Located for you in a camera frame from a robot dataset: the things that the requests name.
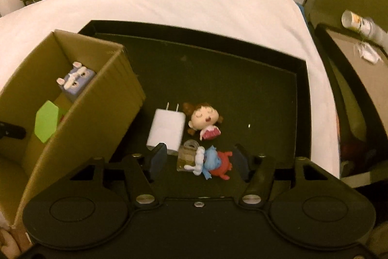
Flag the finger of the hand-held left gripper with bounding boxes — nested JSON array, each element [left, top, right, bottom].
[[0, 122, 27, 140]]

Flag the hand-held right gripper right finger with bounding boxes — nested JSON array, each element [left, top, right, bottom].
[[234, 143, 343, 205]]

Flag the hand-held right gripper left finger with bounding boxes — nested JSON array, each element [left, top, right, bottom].
[[70, 142, 168, 205]]

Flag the white charger plug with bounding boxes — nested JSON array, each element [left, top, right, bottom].
[[146, 102, 186, 156]]

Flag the blue and red figurine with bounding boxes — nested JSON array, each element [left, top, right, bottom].
[[176, 139, 234, 181]]

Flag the green hexagonal box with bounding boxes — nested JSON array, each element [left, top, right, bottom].
[[34, 100, 71, 144]]

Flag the brown-haired doll figurine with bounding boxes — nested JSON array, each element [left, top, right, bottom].
[[183, 101, 225, 141]]

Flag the cardboard box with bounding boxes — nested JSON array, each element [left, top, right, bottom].
[[0, 29, 146, 229]]

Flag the blue-grey rabbit cube toy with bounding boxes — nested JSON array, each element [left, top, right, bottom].
[[56, 62, 97, 103]]

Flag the black tray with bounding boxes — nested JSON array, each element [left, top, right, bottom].
[[77, 20, 313, 199]]

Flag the stack of paper cups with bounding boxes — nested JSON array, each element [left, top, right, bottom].
[[341, 9, 388, 47]]

